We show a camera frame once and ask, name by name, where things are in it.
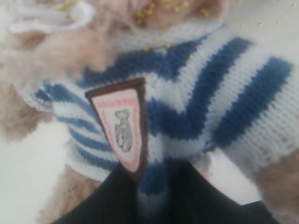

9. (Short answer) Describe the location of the yellow millet grain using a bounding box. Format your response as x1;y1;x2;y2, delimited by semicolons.
58;0;211;53

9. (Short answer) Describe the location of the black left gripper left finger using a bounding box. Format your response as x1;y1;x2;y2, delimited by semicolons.
56;164;138;224

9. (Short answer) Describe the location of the tan teddy bear striped shirt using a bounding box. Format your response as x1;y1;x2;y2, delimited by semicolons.
0;0;299;224

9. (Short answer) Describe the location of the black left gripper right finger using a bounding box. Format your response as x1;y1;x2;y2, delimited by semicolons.
171;161;277;224

